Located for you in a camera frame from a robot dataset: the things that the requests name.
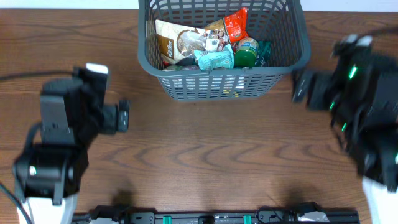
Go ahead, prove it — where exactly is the grey plastic basket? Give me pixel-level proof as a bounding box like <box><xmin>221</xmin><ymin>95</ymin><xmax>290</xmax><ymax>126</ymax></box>
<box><xmin>137</xmin><ymin>0</ymin><xmax>311</xmax><ymax>101</ymax></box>

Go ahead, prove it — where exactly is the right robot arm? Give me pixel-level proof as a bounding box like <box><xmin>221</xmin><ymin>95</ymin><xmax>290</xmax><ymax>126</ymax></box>
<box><xmin>292</xmin><ymin>34</ymin><xmax>397</xmax><ymax>223</ymax></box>

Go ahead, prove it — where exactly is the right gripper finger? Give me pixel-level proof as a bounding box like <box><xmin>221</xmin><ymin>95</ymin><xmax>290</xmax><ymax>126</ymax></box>
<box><xmin>307</xmin><ymin>72</ymin><xmax>332</xmax><ymax>111</ymax></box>
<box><xmin>292</xmin><ymin>70</ymin><xmax>313</xmax><ymax>103</ymax></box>

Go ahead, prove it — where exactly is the green Nescafe coffee bag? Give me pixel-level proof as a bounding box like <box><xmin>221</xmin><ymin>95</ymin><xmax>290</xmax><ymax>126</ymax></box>
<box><xmin>254</xmin><ymin>41</ymin><xmax>271</xmax><ymax>67</ymax></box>

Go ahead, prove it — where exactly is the green lid jar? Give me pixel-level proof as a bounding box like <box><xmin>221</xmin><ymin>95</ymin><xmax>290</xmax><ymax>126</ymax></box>
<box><xmin>234</xmin><ymin>37</ymin><xmax>259</xmax><ymax>67</ymax></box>

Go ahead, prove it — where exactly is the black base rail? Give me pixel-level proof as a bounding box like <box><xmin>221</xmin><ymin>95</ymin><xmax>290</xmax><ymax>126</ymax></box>
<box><xmin>71</xmin><ymin>202</ymin><xmax>360</xmax><ymax>224</ymax></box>

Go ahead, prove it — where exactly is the left black cable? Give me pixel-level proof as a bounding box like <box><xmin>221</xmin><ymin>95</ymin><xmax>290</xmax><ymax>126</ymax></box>
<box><xmin>0</xmin><ymin>70</ymin><xmax>75</xmax><ymax>224</ymax></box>

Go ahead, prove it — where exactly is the Kleenex tissue multipack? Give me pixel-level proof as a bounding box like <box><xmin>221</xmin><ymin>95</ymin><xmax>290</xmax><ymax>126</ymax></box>
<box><xmin>159</xmin><ymin>68</ymin><xmax>252</xmax><ymax>101</ymax></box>

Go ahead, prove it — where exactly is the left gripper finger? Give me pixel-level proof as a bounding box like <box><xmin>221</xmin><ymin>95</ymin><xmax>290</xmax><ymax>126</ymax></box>
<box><xmin>118</xmin><ymin>99</ymin><xmax>130</xmax><ymax>132</ymax></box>
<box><xmin>101</xmin><ymin>105</ymin><xmax>118</xmax><ymax>134</ymax></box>

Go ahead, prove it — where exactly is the orange biscuit pack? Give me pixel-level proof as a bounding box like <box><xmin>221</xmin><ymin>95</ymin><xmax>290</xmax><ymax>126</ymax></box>
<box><xmin>205</xmin><ymin>7</ymin><xmax>248</xmax><ymax>43</ymax></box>

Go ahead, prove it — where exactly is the teal white sachet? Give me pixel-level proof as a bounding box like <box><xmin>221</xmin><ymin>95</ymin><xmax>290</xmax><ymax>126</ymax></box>
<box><xmin>194</xmin><ymin>44</ymin><xmax>234</xmax><ymax>71</ymax></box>

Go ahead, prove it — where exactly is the cream brown paper bag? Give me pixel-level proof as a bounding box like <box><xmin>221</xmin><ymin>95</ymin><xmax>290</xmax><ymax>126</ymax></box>
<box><xmin>155</xmin><ymin>20</ymin><xmax>229</xmax><ymax>65</ymax></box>

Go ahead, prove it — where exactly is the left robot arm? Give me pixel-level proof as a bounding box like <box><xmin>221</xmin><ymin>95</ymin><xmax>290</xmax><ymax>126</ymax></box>
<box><xmin>13</xmin><ymin>63</ymin><xmax>130</xmax><ymax>223</ymax></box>

